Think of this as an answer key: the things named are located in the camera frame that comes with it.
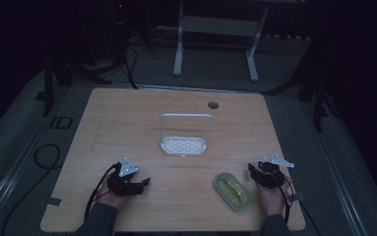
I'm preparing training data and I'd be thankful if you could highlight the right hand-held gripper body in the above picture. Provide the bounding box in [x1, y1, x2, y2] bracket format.
[254, 154, 295, 190]

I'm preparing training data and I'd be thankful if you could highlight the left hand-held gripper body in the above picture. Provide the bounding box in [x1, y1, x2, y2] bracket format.
[106, 156, 145, 198]

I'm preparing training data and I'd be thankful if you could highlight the person's left hand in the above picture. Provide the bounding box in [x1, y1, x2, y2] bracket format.
[94, 174, 129, 209]

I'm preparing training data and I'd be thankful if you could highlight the person's right hand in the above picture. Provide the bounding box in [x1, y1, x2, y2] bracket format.
[256, 179, 293, 218]

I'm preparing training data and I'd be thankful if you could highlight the yellow-green soap bar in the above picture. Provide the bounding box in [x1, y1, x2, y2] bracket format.
[217, 174, 250, 207]

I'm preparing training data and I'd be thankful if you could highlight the grey tape piece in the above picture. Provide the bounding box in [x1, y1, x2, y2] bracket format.
[45, 197, 63, 207]

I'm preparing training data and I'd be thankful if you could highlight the black floor tape marking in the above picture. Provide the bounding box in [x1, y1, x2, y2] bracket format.
[49, 115, 74, 130]

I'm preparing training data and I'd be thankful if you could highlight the black tripod stand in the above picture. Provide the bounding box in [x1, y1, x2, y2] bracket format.
[264, 30, 340, 134]
[33, 53, 125, 118]

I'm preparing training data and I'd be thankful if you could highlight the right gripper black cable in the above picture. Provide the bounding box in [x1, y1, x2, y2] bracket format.
[274, 175, 293, 224]

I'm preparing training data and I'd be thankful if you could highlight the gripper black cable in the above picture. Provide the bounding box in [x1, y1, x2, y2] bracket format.
[84, 162, 122, 224]
[274, 175, 293, 224]

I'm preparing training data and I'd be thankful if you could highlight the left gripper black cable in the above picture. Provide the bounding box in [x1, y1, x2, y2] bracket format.
[84, 162, 122, 224]

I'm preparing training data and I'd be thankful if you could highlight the white plastic rack with handle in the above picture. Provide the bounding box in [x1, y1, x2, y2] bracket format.
[159, 112, 214, 156]

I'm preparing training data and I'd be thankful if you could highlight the black cable on floor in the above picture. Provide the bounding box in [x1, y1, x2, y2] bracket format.
[0, 143, 63, 236]

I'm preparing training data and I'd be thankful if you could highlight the black hanging cable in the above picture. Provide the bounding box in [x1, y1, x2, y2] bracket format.
[122, 40, 140, 90]

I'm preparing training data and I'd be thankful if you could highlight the white metal desk frame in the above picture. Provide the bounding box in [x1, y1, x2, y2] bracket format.
[172, 0, 270, 83]

